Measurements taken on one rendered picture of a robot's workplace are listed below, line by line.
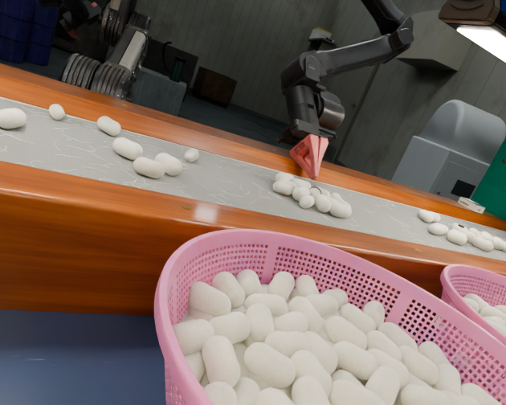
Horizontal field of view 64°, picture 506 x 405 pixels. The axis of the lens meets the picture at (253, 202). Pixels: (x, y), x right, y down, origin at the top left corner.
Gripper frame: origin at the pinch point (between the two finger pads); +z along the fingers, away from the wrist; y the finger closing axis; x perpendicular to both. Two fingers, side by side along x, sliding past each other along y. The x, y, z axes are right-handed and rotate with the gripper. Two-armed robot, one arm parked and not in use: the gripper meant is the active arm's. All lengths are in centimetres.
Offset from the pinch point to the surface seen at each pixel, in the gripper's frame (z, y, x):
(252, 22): -766, 348, 468
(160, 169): 13.5, -33.3, -10.8
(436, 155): -139, 246, 106
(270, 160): -3.1, -7.4, 3.0
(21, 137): 10.7, -47.0, -6.7
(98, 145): 7.7, -38.9, -4.2
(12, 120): 9.0, -48.1, -6.9
